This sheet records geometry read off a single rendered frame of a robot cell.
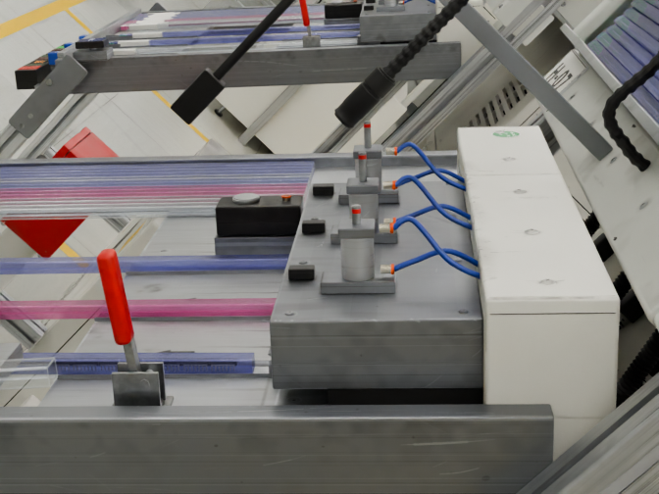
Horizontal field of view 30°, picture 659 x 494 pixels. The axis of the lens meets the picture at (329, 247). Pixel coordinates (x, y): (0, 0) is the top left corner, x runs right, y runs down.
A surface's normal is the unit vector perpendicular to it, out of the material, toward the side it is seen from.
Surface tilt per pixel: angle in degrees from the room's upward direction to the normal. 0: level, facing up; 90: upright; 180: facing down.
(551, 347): 90
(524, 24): 90
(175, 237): 46
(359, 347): 90
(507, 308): 90
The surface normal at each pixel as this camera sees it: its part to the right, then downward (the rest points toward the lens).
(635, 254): -0.72, -0.67
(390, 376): -0.07, 0.30
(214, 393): -0.04, -0.95
